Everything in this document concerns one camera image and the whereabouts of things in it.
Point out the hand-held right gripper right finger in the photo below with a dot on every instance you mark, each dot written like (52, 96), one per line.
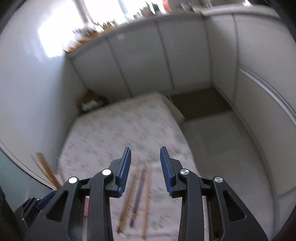
(166, 171)

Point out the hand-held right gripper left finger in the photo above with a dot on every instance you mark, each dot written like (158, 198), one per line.
(123, 171)

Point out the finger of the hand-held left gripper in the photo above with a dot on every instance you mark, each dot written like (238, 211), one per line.
(45, 198)

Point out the bunch of wooden chopsticks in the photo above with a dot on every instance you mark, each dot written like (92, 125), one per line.
(46, 166)

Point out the dark brown chopstick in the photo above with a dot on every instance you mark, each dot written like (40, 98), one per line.
(137, 201)

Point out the pink plastic basket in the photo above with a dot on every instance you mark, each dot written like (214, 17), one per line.
(86, 206)

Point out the frosted glass door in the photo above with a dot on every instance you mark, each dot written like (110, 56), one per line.
(16, 166)

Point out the floral tablecloth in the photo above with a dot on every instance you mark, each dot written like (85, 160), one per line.
(115, 125)

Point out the brown floor mat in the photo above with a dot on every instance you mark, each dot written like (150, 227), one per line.
(198, 104)

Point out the white base cabinet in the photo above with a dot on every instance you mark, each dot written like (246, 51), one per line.
(259, 81)
(143, 58)

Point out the kitchen window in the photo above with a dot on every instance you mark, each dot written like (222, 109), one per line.
(104, 11)

